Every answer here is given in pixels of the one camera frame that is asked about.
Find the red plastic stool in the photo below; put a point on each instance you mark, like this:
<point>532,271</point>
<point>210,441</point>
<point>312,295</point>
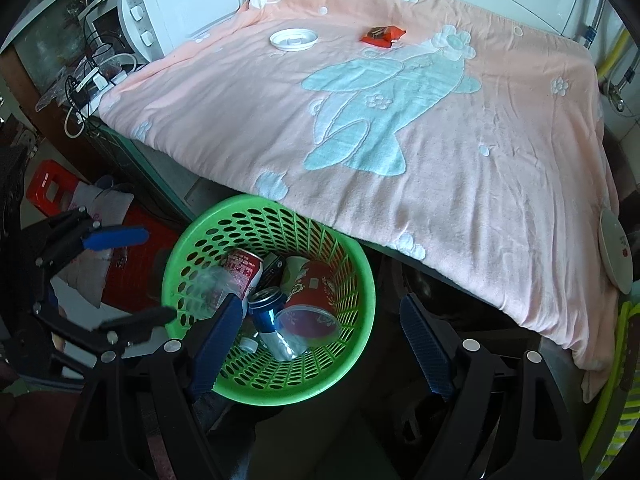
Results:
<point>140,260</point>
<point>45,185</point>

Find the red and gold carton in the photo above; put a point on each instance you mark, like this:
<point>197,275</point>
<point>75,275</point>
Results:
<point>242,267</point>

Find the pink flower blanket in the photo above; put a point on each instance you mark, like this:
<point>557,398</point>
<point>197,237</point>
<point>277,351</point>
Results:
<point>500,160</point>

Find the green plastic basket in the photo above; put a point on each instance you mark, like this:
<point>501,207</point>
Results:
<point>280,395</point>

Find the blue drink can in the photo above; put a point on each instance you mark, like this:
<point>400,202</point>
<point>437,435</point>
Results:
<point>270,315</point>

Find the red clear plastic cup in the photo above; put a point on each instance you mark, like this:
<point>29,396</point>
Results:
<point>312,285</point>

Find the white plastic lid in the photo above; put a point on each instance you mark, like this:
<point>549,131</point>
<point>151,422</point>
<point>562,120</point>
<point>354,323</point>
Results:
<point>292,40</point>

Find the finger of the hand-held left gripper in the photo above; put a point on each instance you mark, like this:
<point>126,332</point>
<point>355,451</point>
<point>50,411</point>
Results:
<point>117,237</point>
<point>145,317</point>

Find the white power strip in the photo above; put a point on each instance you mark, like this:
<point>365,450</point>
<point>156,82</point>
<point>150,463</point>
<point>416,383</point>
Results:
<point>100,82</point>

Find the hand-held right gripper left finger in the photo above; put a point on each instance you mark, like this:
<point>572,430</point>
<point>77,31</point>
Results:
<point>220,340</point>

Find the white plate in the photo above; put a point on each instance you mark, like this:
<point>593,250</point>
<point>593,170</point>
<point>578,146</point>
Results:
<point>615,250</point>

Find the yellow pipe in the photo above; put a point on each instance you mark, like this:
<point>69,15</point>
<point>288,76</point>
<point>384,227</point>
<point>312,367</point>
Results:
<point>612,55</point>

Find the clear plastic wrapper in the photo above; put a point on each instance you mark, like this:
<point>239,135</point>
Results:
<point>212,285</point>

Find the white microwave oven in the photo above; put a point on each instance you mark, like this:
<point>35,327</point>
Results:
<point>190,0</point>

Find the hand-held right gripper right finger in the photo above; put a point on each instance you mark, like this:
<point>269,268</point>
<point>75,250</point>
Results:
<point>425,345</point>

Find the yellow green striped cloth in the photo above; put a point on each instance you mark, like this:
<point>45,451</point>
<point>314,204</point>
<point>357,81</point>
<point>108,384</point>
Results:
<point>615,400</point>

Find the orange snack packet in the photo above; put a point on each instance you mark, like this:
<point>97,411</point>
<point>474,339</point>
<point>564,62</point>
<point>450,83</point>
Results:
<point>382,35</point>

